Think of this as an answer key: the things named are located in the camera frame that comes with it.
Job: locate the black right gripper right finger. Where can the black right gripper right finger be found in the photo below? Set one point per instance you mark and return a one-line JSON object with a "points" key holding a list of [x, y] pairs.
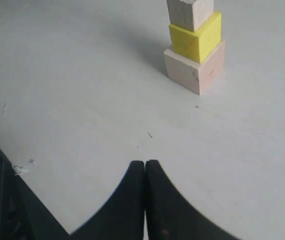
{"points": [[169, 216]]}

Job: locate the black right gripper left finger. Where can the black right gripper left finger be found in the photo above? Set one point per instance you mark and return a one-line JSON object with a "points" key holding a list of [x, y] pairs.
{"points": [[122, 216]]}

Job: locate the large wooden cube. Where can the large wooden cube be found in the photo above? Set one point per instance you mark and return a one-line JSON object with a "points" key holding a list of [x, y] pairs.
{"points": [[194, 76]]}

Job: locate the yellow cube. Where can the yellow cube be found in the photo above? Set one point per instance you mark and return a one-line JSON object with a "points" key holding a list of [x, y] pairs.
{"points": [[197, 45]]}

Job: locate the medium wooden cube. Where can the medium wooden cube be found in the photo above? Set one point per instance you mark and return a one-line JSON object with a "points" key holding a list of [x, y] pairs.
{"points": [[189, 14]]}

